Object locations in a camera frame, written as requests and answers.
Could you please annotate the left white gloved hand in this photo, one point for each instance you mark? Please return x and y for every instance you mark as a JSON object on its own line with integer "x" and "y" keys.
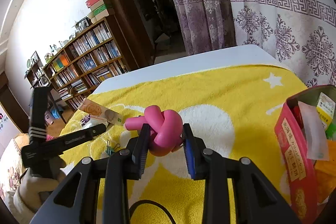
{"x": 26, "y": 200}

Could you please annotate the large wooden bookshelf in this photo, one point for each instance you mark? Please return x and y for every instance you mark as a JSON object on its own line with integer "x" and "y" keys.
{"x": 98, "y": 53}

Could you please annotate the leopard print plush pouch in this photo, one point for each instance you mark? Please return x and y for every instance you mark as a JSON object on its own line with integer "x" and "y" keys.
{"x": 85, "y": 120}

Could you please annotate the yellow green small carton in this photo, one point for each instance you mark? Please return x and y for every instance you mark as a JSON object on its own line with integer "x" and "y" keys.
{"x": 325, "y": 108}

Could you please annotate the yellow patterned towel mat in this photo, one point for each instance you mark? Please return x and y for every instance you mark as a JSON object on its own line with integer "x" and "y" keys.
{"x": 234, "y": 110}

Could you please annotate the stack of boxes on shelf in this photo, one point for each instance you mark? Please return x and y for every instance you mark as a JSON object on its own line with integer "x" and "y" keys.
{"x": 99, "y": 9}

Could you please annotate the small dark side shelf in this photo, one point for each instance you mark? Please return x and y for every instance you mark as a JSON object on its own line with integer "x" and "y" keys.
{"x": 35, "y": 73}

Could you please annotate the green binder clip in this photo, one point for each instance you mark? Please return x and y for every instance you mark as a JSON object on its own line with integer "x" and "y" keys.
{"x": 111, "y": 149}

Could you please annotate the white paper sachet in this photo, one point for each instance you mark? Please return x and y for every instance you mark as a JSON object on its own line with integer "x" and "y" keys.
{"x": 317, "y": 148}

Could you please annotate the white purple patterned curtain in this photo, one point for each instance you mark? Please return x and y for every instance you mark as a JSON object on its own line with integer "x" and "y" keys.
{"x": 298, "y": 33}

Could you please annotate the pink knotted toy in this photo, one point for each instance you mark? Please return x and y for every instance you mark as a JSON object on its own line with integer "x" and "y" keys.
{"x": 166, "y": 129}

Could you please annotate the brown wooden door frame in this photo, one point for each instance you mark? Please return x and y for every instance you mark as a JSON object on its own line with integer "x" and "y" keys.
{"x": 134, "y": 31}

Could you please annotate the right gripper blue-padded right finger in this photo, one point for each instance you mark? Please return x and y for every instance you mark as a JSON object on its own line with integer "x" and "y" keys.
{"x": 233, "y": 184}

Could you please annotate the pink rectangular tin box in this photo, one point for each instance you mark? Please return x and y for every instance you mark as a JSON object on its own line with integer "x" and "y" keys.
{"x": 311, "y": 182}

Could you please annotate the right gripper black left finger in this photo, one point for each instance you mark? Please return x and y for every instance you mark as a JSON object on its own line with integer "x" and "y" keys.
{"x": 75, "y": 199}

